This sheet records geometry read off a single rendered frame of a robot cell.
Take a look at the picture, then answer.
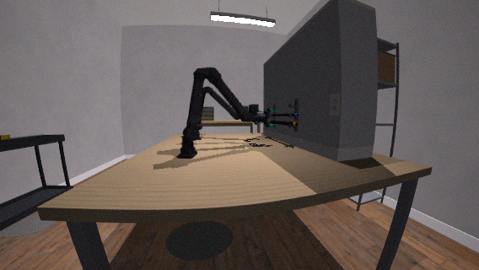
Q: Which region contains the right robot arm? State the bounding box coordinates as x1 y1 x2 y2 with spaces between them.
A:
178 67 265 159

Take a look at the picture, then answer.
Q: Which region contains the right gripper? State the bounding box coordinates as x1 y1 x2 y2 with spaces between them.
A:
258 108 277 127

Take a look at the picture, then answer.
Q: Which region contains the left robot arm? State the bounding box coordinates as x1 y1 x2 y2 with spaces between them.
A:
197 87 239 130

